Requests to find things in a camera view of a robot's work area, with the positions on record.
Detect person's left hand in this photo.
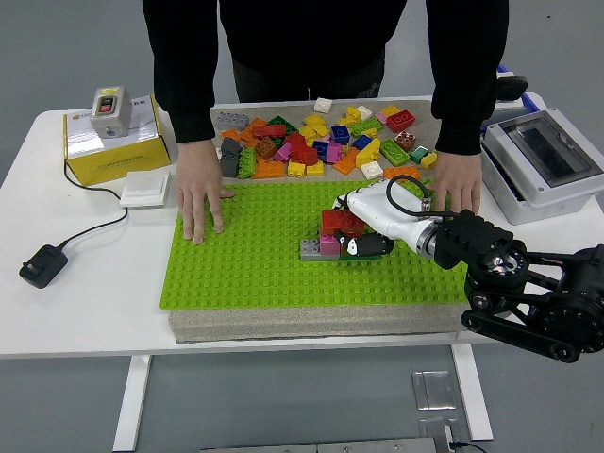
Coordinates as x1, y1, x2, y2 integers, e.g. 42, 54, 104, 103
427, 151, 483, 218

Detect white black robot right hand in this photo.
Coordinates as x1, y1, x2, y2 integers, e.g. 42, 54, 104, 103
331, 181, 447, 260

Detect person's right hand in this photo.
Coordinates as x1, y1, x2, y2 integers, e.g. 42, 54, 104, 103
176, 140, 236, 245

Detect red two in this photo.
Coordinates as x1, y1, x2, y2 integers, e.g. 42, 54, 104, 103
320, 210, 367, 237
251, 125, 288, 140

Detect green studded baseplate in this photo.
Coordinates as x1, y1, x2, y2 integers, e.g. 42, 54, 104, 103
159, 177, 489, 311

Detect orange two by four brick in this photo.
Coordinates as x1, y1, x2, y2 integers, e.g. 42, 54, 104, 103
250, 161, 288, 180
382, 165, 422, 183

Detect yellow curved slope brick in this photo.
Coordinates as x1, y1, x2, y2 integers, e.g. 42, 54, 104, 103
354, 138, 382, 171

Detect lime green two by four brick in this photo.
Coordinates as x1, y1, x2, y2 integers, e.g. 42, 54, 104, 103
378, 139, 411, 167

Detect brown brick white studs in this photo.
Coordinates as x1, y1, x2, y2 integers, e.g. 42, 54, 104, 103
394, 130, 419, 152

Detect grey two by four brick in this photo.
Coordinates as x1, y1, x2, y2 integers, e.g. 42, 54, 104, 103
216, 111, 250, 132

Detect large red brick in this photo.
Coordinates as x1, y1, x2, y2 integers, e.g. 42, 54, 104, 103
282, 132, 320, 167

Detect yellow cardboard box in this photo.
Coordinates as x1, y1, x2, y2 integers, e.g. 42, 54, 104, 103
62, 93, 172, 186

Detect black plug adapter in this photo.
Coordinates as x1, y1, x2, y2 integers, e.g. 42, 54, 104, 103
495, 75, 528, 101

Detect blue plastic bin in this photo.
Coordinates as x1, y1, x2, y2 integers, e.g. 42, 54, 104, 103
495, 64, 544, 114

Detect grey-brown foam mat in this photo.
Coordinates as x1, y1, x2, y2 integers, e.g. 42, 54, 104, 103
168, 98, 499, 344

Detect black power adapter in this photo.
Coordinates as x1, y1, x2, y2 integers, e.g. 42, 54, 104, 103
18, 243, 70, 290

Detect person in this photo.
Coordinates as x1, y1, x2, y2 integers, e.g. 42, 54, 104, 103
141, 0, 511, 156

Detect metal floor plate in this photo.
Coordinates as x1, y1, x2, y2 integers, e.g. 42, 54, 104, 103
418, 417, 473, 445
411, 370, 458, 411

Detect white table leg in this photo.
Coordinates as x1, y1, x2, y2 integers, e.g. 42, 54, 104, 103
111, 354, 153, 453
450, 346, 495, 441

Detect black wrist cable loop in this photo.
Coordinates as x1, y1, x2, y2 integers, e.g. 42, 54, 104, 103
385, 174, 459, 221

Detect white wall switch panel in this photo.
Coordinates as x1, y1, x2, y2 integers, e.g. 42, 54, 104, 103
119, 170, 171, 209

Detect black power cord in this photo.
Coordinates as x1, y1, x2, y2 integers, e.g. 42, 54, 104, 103
56, 158, 129, 250

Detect red brick ring studs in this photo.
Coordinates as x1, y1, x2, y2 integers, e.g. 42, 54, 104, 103
385, 109, 417, 134

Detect grey electrical enclosure box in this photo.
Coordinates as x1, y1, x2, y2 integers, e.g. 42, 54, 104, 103
479, 107, 604, 227

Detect grey push-button switch box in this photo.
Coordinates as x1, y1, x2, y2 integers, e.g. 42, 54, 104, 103
89, 86, 133, 140

